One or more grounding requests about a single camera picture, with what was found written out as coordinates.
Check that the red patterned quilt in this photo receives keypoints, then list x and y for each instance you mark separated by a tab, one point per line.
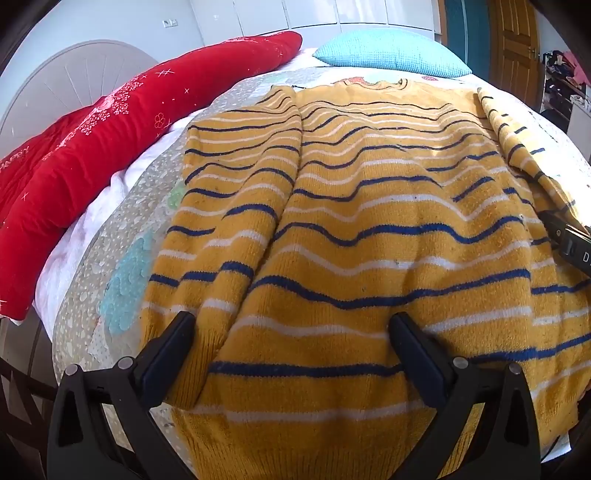
83	143

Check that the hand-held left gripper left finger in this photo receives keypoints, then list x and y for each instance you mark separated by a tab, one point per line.
171	344

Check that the white wardrobe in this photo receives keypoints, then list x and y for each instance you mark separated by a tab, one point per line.
323	14

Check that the teal door frame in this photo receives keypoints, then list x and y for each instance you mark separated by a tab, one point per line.
466	27

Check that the yellow striped knit sweater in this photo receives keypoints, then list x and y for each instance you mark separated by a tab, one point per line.
369	221

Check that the wooden door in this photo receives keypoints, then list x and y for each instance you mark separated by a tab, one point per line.
515	41

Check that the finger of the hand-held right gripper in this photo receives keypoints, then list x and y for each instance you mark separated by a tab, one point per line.
554	219

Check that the patterned quilted bedspread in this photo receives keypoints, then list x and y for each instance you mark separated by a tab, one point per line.
120	258

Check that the grey round headboard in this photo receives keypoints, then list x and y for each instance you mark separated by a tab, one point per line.
60	78

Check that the white wall switch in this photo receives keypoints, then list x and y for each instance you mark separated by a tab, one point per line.
170	22

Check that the teal knit pillow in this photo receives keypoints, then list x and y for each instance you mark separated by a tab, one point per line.
392	53

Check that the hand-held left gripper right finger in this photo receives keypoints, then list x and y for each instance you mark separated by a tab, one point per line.
412	346

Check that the shelf with clothes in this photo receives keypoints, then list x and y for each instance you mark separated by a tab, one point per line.
565	87

